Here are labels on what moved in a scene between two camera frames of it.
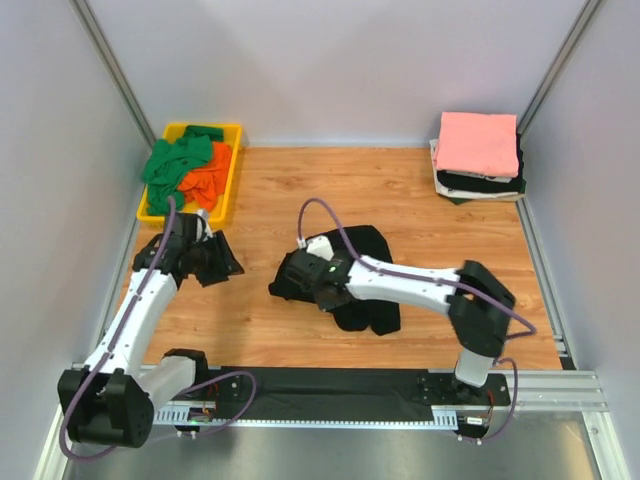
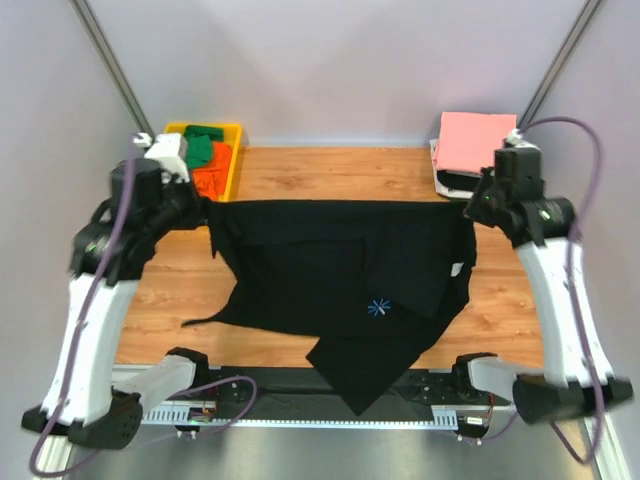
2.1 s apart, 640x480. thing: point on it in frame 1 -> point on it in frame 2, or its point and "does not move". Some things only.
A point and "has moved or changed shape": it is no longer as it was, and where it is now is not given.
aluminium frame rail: (553, 390) does not move
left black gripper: (230, 265) -> (200, 205)
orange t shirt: (205, 184) does not move
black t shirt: (358, 313) has moved or changed shape
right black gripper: (326, 305) -> (472, 210)
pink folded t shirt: (478, 144) does not move
